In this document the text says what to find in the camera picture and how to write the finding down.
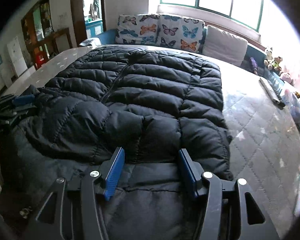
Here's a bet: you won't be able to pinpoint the black quilted puffer jacket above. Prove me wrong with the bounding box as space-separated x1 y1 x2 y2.
0 46 233 239

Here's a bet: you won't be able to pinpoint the white refrigerator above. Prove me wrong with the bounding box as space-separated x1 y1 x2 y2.
7 37 27 78

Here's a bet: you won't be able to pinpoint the butterfly print pillow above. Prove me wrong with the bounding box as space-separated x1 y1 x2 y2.
115 14 160 46
156 14 205 53

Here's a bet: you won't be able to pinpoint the stuffed toys on sill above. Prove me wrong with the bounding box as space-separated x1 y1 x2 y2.
264 47 283 75

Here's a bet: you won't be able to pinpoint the blue bed sheet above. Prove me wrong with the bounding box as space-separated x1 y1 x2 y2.
96 29 117 45

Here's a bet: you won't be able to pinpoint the red plastic stool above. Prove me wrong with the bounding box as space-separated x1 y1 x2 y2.
35 51 49 69

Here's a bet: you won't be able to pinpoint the dark wooden cabinet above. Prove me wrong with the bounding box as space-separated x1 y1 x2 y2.
21 0 72 69

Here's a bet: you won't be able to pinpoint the purple toy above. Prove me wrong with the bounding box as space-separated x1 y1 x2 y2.
249 57 258 75

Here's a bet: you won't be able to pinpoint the plain white pillow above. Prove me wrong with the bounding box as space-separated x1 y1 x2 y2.
203 25 248 67

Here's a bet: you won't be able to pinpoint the right butterfly print pillow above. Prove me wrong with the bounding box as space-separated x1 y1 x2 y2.
156 14 205 53

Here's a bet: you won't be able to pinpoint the left butterfly print pillow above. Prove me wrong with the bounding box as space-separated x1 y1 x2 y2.
115 14 160 46

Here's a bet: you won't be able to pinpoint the grey quilted mattress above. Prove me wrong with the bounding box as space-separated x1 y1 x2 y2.
3 45 300 239

